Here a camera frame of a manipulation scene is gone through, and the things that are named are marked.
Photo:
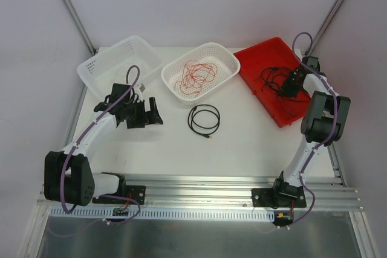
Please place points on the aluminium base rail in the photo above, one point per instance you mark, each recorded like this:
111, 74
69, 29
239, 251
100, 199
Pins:
228, 192

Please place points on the left aluminium frame post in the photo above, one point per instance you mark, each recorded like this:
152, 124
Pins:
68, 4

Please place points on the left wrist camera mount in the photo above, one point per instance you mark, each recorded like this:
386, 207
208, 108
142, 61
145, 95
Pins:
140, 88

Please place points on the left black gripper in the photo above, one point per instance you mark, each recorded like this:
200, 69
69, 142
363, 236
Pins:
145, 115

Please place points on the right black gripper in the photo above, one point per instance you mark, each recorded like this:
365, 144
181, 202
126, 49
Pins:
291, 82

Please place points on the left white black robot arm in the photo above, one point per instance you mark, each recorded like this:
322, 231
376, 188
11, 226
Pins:
68, 177

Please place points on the right aluminium frame post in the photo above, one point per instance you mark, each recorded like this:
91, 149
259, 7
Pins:
327, 22

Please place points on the translucent white rectangular basket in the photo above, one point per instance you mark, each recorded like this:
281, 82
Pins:
110, 66

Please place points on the white slotted cable duct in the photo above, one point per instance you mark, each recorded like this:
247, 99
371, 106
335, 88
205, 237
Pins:
181, 214

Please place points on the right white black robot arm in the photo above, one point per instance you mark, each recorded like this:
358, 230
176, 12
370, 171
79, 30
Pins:
322, 124

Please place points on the white perforated oval basket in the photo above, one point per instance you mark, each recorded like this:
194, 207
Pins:
200, 72

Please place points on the red plastic tray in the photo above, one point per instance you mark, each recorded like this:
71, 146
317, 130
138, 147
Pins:
264, 68

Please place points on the aluminium frame post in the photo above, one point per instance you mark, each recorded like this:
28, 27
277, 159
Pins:
68, 4
327, 22

